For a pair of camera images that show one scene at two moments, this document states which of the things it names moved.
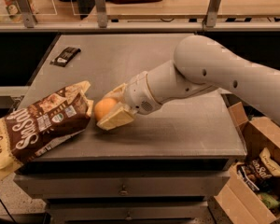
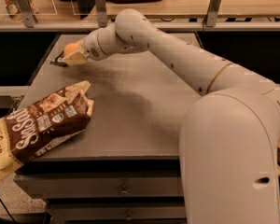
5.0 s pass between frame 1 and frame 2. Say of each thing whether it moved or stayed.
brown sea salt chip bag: stayed
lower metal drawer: stayed
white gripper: moved
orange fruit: moved
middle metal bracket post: stayed
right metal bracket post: stayed
